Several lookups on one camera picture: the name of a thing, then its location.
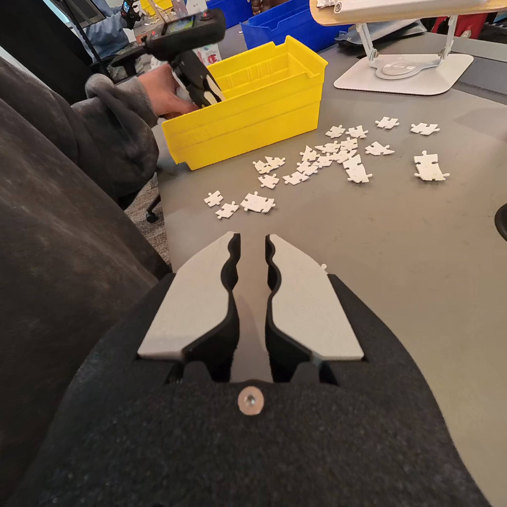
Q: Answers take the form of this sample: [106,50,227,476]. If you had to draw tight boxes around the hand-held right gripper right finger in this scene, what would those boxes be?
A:
[265,234,364,383]

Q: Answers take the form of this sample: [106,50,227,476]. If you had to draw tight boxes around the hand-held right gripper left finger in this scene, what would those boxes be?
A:
[137,232,241,383]

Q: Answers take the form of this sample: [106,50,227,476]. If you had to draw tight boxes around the colourful printed carton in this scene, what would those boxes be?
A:
[196,44,221,66]

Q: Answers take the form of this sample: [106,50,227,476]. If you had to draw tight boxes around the person's left forearm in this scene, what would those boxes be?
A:
[71,73,159,199]

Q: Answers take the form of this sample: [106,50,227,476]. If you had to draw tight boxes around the white stand with clear supports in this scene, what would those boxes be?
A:
[334,14,475,96]

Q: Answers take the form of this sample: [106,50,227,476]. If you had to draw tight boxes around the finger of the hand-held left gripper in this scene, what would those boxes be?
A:
[203,71,227,104]
[196,80,215,109]

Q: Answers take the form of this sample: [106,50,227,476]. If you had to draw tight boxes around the person's dark clothing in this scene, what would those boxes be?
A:
[0,55,172,507]

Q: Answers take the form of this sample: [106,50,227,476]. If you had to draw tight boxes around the yellow plastic bins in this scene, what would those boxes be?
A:
[162,36,329,172]

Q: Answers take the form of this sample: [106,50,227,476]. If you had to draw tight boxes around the loose white puzzle pieces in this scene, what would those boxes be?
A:
[342,154,374,185]

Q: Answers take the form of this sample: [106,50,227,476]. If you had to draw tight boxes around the scattered white puzzle pieces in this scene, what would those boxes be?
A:
[413,151,451,182]

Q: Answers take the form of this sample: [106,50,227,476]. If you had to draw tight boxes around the person's left hand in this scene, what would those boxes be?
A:
[136,63,199,117]

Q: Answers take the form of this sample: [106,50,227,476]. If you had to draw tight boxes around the white printed paper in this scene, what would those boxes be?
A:
[317,0,488,8]

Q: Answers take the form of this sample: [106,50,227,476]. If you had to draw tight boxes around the blue plastic bin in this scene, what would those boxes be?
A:
[206,0,254,30]
[241,0,353,54]

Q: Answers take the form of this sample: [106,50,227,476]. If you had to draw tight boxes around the pile of white puzzle pieces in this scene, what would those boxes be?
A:
[296,125,359,176]

